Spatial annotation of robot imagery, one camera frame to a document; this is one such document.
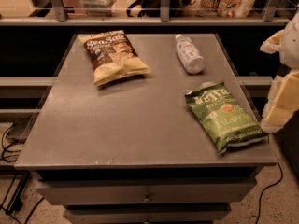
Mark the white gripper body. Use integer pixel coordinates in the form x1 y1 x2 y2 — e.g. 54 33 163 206
279 13 299 69

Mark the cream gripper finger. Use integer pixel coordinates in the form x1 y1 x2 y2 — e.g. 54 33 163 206
261 70 299 133
260 30 283 54

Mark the green jalapeno chip bag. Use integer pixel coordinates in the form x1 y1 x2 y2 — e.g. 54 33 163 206
185 81 267 154

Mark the black bag on shelf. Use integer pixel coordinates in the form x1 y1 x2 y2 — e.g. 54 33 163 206
126 0 195 17

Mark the brown sea salt chip bag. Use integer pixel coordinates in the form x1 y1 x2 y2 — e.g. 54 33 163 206
79 30 150 86

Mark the clear plastic water bottle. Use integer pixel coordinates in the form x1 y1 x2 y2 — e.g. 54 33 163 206
175 35 204 74

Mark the grey cabinet with drawers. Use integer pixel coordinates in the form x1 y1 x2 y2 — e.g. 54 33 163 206
16 34 276 210

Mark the clear plastic container on shelf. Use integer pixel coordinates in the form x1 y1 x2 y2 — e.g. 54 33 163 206
79 0 117 17

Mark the upper grey drawer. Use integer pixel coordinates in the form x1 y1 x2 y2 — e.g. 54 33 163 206
36 177 256 205

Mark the grey drawer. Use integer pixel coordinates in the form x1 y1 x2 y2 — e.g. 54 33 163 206
36 177 256 205
64 204 231 224

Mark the lower grey drawer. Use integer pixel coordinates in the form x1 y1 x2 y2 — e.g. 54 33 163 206
64 204 231 224

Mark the black cable right floor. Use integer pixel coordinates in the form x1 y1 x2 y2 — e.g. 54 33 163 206
254 162 284 224

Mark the grey metal shelf rail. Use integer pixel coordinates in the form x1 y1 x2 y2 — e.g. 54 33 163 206
0 0 298 27

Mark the black cables left floor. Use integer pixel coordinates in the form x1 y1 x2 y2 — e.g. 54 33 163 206
0 114 45 224

